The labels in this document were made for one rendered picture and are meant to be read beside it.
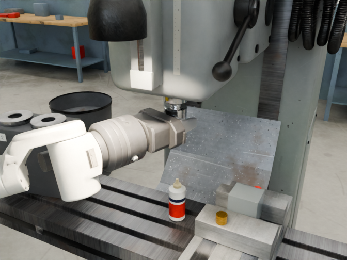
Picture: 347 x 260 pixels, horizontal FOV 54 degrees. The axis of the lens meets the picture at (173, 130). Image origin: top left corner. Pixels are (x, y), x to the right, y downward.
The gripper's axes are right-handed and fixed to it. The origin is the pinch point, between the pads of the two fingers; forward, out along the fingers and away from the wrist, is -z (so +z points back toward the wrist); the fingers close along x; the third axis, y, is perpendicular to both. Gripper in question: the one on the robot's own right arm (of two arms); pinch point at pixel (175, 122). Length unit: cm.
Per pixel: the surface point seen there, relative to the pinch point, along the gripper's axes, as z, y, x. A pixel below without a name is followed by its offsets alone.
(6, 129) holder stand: 21.2, 8.4, 39.6
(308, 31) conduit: -25.6, -17.1, -12.6
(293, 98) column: -41.1, 3.2, -3.7
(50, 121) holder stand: 10.8, 8.3, 36.8
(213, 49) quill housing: 3.3, -16.8, -11.7
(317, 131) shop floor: -294, 120, 91
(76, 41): -201, 59, 425
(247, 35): -13.2, -16.7, -6.3
